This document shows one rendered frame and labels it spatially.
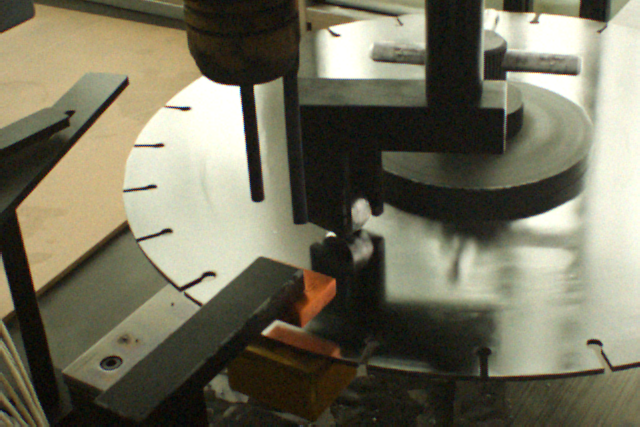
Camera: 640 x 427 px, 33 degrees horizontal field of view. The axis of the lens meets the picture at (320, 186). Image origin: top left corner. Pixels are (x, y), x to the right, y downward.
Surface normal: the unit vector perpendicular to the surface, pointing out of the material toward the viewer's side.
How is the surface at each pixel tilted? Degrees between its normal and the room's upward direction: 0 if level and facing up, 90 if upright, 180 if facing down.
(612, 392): 0
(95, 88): 0
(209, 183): 0
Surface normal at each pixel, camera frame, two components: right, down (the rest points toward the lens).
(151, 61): -0.06, -0.86
